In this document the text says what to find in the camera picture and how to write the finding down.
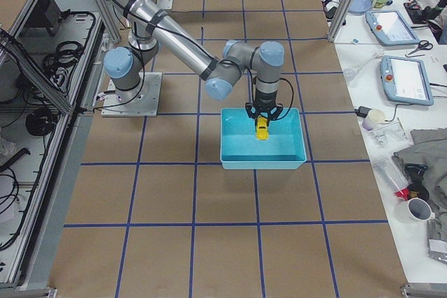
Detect grey cloth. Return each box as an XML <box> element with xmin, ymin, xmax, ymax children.
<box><xmin>392</xmin><ymin>128</ymin><xmax>446</xmax><ymax>224</ymax></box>

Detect black handled scissors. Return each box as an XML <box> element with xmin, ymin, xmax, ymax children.
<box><xmin>405</xmin><ymin>40</ymin><xmax>434</xmax><ymax>57</ymax></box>

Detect teal plastic bin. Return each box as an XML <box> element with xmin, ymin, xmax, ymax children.
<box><xmin>219</xmin><ymin>107</ymin><xmax>307</xmax><ymax>172</ymax></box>

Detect yellow beetle toy car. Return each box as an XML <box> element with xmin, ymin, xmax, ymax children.
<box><xmin>255</xmin><ymin>116</ymin><xmax>269</xmax><ymax>140</ymax></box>

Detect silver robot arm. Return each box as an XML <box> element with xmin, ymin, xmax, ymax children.
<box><xmin>111</xmin><ymin>0</ymin><xmax>287</xmax><ymax>121</ymax></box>

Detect far teach pendant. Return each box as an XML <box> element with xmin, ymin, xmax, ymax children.
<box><xmin>365</xmin><ymin>10</ymin><xmax>420</xmax><ymax>46</ymax></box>

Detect cream paper cup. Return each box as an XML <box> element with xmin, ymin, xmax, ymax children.
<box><xmin>362</xmin><ymin>109</ymin><xmax>386</xmax><ymax>131</ymax></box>

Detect teach pendant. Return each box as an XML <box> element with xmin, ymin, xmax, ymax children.
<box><xmin>365</xmin><ymin>10</ymin><xmax>420</xmax><ymax>46</ymax></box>
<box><xmin>380</xmin><ymin>56</ymin><xmax>434</xmax><ymax>106</ymax></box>

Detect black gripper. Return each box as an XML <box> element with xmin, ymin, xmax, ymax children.
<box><xmin>244</xmin><ymin>92</ymin><xmax>284</xmax><ymax>124</ymax></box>

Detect near teach pendant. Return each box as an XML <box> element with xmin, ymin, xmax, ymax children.
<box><xmin>380</xmin><ymin>56</ymin><xmax>434</xmax><ymax>106</ymax></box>

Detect white grey mug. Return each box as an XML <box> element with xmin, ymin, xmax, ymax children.
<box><xmin>394</xmin><ymin>198</ymin><xmax>435</xmax><ymax>223</ymax></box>

